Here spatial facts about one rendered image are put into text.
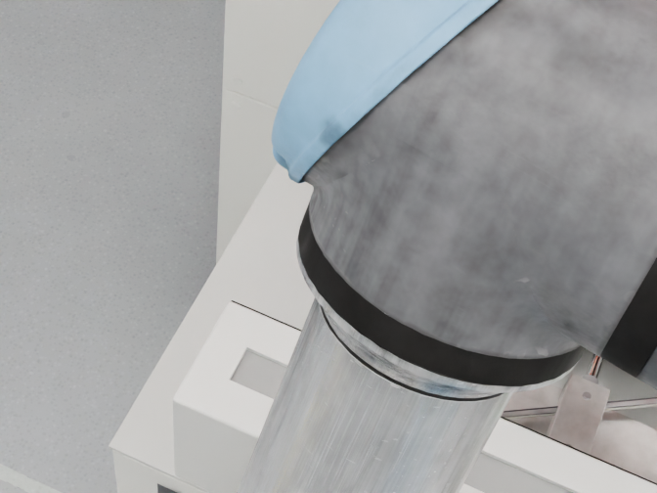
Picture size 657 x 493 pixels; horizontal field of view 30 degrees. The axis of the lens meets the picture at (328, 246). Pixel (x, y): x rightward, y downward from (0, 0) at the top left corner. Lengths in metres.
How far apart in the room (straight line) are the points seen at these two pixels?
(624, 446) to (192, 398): 0.35
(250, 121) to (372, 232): 1.27
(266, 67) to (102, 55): 0.85
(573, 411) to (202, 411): 0.30
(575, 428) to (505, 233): 0.62
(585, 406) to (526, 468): 0.11
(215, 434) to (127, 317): 1.14
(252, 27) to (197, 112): 0.77
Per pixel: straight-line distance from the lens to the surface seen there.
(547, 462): 0.91
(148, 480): 1.06
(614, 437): 1.03
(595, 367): 1.03
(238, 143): 1.71
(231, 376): 0.91
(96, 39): 2.41
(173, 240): 2.12
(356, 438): 0.46
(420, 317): 0.40
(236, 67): 1.60
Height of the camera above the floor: 1.76
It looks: 56 degrees down
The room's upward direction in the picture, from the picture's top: 10 degrees clockwise
